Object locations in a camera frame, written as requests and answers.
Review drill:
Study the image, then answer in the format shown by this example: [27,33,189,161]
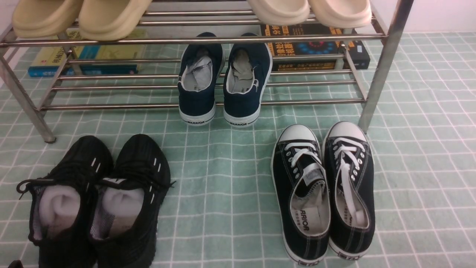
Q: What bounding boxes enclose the stainless steel shoe rack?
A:
[1,0,414,144]

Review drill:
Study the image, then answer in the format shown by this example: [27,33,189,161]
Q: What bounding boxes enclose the yellow blue book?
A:
[28,45,146,77]

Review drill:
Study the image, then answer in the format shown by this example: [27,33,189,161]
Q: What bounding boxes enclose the black knit sneaker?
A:
[16,135,113,268]
[89,134,173,268]

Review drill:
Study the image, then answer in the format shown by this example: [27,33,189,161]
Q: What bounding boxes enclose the black knit sneaker left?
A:
[16,135,113,268]

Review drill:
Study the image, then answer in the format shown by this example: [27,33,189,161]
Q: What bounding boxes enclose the black canvas lace-up left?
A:
[271,124,331,266]

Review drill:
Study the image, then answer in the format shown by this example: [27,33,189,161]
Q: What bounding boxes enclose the beige slipper far left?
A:
[12,0,83,38]

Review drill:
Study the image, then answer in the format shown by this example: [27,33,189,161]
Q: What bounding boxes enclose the black knit sneaker right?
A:
[89,134,173,268]

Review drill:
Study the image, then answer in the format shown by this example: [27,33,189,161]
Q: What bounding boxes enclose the cream slipper far right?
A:
[308,0,372,29]

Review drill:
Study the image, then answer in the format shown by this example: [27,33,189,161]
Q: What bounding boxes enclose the black canvas lace-up right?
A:
[321,121,376,261]

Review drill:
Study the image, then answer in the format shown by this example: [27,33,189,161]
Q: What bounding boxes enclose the cream slipper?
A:
[308,0,372,29]
[247,0,311,26]

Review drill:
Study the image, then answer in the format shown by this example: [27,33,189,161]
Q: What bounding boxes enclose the black canvas lace-up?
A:
[271,124,331,266]
[321,121,376,261]

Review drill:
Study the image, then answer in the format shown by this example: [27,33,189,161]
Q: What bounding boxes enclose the green checkered floor mat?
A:
[0,32,476,268]

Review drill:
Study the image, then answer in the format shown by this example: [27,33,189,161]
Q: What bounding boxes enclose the navy slip-on shoe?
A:
[177,44,225,127]
[223,43,273,127]

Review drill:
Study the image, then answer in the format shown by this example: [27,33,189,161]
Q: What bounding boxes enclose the beige slipper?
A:
[12,0,83,38]
[78,0,152,41]

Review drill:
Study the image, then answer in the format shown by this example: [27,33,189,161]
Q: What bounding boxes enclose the black orange book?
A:
[260,23,370,71]

